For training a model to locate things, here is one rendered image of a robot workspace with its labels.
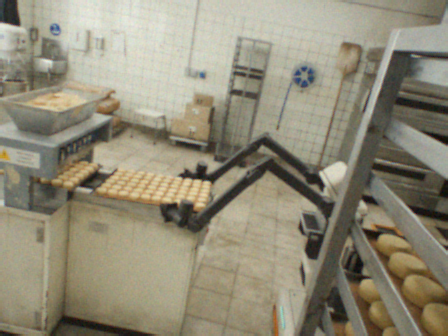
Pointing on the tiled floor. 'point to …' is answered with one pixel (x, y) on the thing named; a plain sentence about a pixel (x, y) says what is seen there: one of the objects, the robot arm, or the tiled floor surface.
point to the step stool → (150, 121)
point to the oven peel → (348, 57)
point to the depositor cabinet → (33, 266)
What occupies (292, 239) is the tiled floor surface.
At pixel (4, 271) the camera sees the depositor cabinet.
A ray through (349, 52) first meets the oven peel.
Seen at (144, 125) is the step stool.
